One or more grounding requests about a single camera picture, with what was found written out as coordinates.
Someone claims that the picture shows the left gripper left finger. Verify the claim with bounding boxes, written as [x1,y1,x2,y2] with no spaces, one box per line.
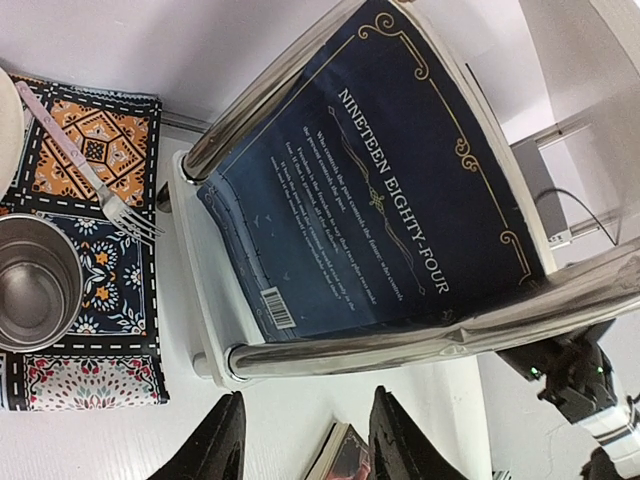
[150,392,246,480]

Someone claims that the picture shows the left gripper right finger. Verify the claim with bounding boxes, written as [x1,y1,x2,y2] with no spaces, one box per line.
[368,385,465,480]

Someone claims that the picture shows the black gold-circle book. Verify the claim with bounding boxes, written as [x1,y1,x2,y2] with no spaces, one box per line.
[304,422,371,480]

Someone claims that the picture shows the dark blue barcode book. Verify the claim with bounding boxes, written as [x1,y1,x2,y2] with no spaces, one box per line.
[198,1,553,343]

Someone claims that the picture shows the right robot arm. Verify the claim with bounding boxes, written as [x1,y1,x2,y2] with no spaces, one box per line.
[497,320,639,479]

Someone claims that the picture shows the patterned placemat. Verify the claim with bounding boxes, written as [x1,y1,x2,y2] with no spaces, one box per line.
[1,78,169,412]

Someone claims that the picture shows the silver fork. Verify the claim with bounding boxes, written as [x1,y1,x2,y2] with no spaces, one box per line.
[14,81,164,246]

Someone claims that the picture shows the small brown white cup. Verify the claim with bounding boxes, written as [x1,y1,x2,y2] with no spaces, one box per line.
[1,213,84,353]

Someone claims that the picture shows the pink white plate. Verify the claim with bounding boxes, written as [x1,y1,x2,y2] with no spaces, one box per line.
[0,69,24,199]

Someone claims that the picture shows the white two-tier shelf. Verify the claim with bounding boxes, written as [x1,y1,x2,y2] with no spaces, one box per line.
[166,1,639,381]

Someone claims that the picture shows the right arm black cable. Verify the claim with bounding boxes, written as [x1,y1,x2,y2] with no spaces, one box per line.
[532,187,621,246]

